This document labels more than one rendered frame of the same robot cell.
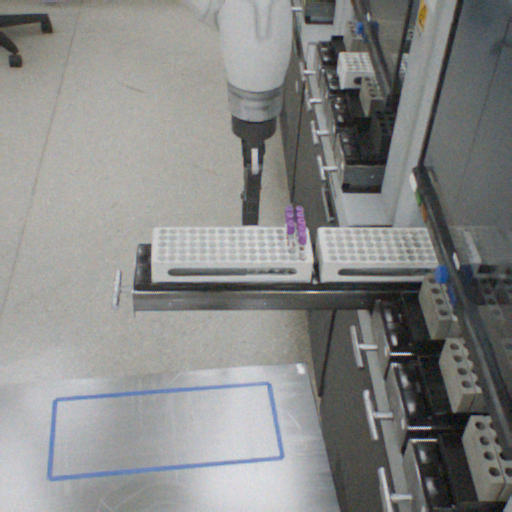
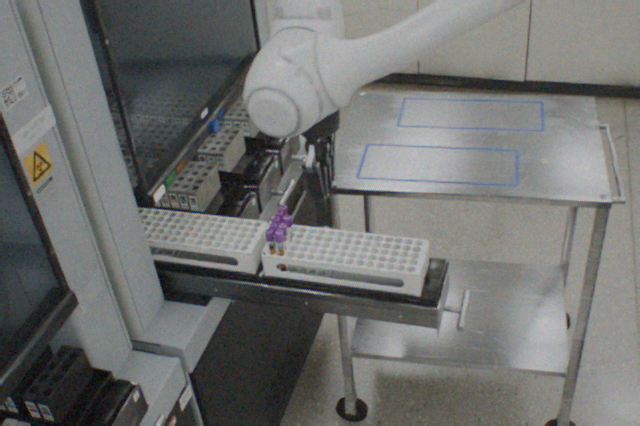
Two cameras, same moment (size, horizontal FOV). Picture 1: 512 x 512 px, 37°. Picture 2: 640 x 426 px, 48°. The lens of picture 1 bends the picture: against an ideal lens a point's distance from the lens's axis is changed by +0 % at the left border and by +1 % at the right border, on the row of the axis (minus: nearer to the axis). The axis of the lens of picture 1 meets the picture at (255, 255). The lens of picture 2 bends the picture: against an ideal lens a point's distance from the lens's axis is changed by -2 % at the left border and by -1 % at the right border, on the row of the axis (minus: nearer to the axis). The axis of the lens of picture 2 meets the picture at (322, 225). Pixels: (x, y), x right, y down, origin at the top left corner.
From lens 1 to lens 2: 209 cm
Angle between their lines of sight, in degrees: 97
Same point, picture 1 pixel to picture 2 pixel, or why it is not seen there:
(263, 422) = (371, 159)
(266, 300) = not seen: hidden behind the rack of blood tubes
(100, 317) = not seen: outside the picture
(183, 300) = not seen: hidden behind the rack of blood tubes
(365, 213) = (147, 369)
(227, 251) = (352, 241)
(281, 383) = (348, 176)
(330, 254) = (256, 230)
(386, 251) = (204, 226)
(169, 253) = (409, 249)
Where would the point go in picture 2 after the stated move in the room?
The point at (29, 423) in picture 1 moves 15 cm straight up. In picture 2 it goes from (534, 175) to (540, 113)
